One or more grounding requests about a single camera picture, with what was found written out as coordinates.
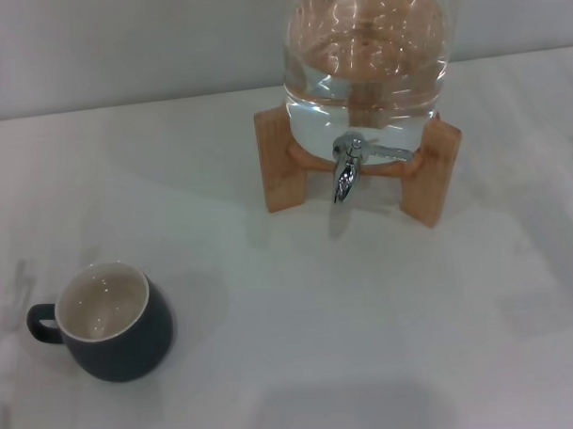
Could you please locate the black cup with white inside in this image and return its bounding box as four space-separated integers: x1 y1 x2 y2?
24 259 179 387

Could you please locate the chrome faucet with lever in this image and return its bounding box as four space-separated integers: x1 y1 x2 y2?
329 129 417 205

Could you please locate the wooden dispenser stand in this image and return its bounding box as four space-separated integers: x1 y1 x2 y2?
253 99 466 235

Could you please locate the glass water dispenser jar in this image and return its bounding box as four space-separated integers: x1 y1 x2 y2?
279 0 465 171

